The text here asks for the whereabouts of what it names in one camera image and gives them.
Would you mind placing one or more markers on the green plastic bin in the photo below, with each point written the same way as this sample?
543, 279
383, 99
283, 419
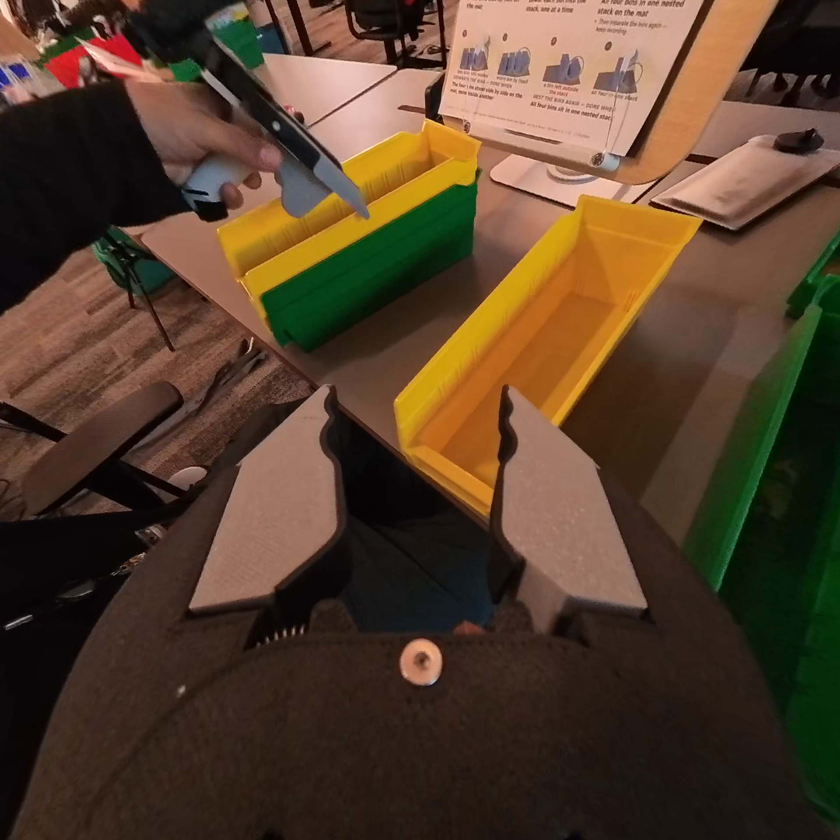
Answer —
367, 289
820, 289
774, 525

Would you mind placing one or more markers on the printed instruction sheet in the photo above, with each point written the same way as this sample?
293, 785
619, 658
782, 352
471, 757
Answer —
564, 39

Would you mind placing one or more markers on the white table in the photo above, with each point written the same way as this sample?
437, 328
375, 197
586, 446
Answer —
328, 85

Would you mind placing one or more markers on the grey flat pouch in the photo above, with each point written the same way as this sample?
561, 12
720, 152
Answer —
741, 184

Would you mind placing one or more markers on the person's left forearm black sleeve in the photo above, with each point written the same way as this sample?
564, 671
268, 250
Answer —
65, 184

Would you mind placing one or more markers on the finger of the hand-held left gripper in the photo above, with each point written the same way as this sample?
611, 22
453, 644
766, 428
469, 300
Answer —
344, 187
308, 190

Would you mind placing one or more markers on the red plastic crate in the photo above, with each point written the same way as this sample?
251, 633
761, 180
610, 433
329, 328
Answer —
79, 65

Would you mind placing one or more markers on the person's left hand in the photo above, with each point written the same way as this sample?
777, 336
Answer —
190, 124

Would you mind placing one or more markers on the black office chair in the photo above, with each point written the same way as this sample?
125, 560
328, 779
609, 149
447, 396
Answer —
394, 29
98, 446

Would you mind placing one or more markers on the wooden document stand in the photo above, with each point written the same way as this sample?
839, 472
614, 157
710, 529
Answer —
715, 79

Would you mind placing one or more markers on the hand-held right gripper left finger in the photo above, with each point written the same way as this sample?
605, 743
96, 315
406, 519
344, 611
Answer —
275, 512

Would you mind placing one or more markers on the green plastic crate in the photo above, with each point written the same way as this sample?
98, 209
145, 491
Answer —
239, 43

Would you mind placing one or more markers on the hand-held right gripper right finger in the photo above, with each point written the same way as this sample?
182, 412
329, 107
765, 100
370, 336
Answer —
564, 518

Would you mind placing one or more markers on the yellow plastic bin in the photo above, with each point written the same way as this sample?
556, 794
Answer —
544, 341
407, 167

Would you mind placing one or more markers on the black round cap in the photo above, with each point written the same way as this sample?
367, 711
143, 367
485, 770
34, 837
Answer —
799, 141

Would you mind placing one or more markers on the black tripod legs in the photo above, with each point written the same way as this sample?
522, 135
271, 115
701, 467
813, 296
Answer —
141, 289

